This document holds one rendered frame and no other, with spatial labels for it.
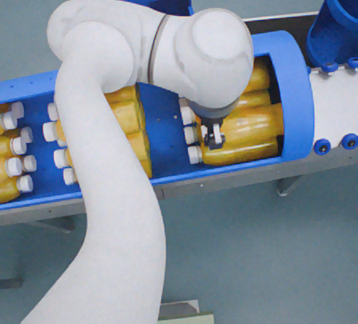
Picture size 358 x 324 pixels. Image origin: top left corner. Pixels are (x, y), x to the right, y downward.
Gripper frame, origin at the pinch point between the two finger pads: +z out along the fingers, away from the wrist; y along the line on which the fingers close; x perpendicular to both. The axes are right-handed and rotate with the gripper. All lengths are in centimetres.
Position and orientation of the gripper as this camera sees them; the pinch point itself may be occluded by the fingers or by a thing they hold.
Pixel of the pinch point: (209, 129)
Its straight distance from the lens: 94.3
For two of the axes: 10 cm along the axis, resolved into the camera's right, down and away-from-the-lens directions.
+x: -9.9, 1.7, 0.0
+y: -1.7, -9.5, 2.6
